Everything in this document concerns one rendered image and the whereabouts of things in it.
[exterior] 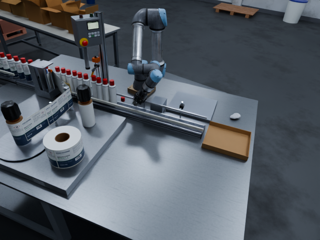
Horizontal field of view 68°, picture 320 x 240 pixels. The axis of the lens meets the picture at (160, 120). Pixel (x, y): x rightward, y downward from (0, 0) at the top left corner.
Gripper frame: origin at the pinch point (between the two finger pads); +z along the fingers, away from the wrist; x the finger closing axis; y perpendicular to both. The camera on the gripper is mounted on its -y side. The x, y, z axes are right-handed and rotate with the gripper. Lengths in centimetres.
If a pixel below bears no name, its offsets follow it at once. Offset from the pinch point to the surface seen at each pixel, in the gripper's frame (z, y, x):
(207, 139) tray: -20, 4, 55
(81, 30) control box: -21, -1, -58
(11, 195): 101, 67, -33
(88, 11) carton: 51, -137, -123
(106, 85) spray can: 1.6, 2.0, -24.9
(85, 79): 9.9, 1.8, -40.4
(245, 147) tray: -33, 1, 77
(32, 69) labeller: 21, 16, -74
